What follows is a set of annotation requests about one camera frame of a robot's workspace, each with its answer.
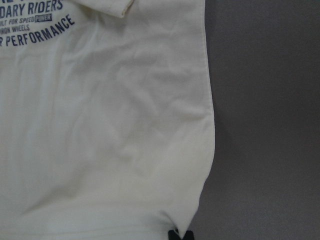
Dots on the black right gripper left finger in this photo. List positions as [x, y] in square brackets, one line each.
[173, 234]

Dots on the cream long-sleeve printed shirt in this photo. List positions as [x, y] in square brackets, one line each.
[106, 118]

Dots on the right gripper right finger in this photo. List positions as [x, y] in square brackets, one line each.
[189, 235]

